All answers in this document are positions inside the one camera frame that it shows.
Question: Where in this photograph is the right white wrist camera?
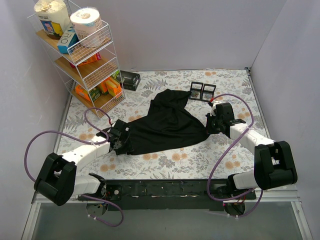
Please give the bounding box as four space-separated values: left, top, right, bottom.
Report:
208 99 222 116

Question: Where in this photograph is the yellow orange box bottom shelf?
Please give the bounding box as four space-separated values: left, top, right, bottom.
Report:
97 76 122 97

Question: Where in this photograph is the orange box bottom left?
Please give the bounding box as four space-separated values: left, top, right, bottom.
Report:
74 84 91 101

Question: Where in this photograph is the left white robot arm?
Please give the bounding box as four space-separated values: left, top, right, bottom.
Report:
33 120 131 206

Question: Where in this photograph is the black t-shirt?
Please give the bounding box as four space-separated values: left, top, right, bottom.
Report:
127 89 210 156

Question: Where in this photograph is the orange snack box middle shelf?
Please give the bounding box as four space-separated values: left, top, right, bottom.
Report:
77 52 102 67

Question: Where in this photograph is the wrapped toilet paper roll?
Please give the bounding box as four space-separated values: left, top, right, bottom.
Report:
70 7 104 48

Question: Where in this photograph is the left black display case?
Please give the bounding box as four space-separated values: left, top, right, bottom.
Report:
189 81 204 101

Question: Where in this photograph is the black display case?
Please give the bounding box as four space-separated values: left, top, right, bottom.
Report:
189 81 204 101
202 83 216 102

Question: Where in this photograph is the paper-wrapped jar with label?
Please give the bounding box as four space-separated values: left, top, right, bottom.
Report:
33 0 71 40

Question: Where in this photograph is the white wire shelf rack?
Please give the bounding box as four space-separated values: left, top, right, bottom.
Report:
28 0 125 118

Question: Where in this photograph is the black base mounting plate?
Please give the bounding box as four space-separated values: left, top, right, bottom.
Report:
77 178 258 212

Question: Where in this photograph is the right black display case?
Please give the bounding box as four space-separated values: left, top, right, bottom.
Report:
202 83 216 102

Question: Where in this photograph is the green box bottom shelf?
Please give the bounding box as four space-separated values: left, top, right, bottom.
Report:
89 87 101 102

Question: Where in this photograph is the aluminium frame rail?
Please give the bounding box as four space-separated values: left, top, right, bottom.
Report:
22 186 312 240

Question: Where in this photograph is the blue and white box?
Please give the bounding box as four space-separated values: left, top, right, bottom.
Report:
57 22 79 54

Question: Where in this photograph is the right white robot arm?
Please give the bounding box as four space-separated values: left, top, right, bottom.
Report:
206 101 298 199

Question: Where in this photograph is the black box on table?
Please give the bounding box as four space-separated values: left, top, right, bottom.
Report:
120 70 141 91

